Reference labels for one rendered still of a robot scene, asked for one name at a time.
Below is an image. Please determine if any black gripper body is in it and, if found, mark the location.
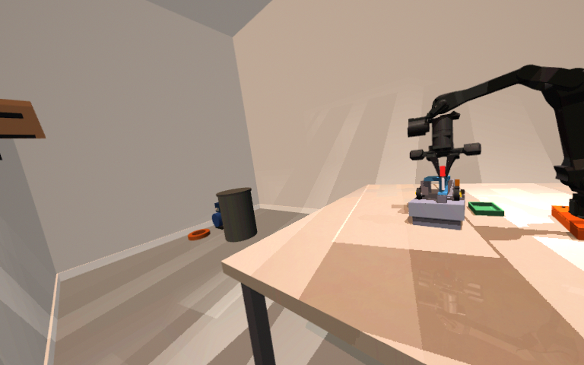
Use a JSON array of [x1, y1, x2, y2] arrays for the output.
[[410, 130, 481, 160]]

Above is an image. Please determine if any pale lavender ramp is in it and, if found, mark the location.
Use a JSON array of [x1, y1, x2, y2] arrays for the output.
[[408, 189, 465, 230]]

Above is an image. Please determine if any green tray rim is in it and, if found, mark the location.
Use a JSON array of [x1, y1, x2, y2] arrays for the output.
[[468, 202, 504, 217]]

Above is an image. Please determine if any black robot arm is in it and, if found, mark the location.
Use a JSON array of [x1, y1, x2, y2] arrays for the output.
[[408, 65, 584, 220]]

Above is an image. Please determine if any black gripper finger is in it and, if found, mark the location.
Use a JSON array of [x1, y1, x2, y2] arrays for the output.
[[446, 154, 460, 177], [426, 157, 440, 178]]

